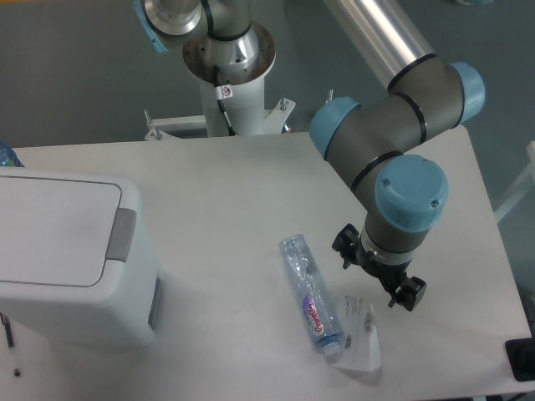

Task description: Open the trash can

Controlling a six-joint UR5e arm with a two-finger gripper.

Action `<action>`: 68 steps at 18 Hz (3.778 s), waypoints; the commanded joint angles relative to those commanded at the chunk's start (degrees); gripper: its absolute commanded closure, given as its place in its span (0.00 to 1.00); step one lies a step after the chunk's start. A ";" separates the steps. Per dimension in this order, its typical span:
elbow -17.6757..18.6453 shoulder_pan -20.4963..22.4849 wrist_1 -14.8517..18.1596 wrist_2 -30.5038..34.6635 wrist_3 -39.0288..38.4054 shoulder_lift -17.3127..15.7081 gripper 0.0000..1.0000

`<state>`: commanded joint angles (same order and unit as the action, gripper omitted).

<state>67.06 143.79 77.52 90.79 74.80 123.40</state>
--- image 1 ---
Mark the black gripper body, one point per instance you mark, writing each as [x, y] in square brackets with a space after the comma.
[391, 277]

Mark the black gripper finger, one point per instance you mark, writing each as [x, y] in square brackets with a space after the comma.
[408, 292]
[346, 243]

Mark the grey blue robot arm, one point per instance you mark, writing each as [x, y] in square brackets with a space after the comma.
[369, 148]

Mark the white trash can body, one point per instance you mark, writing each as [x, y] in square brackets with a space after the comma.
[119, 310]

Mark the white trash can lid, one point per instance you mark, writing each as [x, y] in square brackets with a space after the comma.
[61, 232]

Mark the clear plastic water bottle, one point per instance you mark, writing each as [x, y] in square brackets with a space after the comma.
[319, 313]

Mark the black device at edge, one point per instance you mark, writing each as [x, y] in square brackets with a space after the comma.
[520, 353]

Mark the blue bottle at left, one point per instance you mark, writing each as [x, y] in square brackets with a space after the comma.
[8, 157]

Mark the black pen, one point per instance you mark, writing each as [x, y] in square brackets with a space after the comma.
[5, 321]

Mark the white frame at right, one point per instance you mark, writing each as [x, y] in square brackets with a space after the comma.
[518, 189]

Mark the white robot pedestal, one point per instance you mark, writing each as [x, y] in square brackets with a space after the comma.
[231, 77]

